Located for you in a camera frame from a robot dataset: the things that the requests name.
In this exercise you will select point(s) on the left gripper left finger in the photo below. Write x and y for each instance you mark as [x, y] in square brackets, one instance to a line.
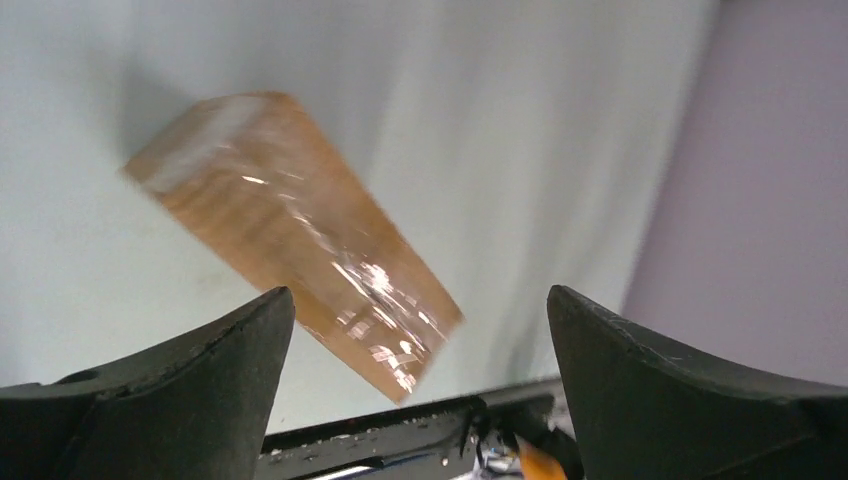
[192, 407]

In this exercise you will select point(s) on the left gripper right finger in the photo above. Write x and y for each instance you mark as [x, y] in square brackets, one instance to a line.
[646, 406]

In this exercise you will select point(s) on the brown cardboard express box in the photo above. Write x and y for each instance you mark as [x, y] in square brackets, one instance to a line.
[254, 179]

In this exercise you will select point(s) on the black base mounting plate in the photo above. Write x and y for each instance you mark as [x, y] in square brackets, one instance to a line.
[438, 440]

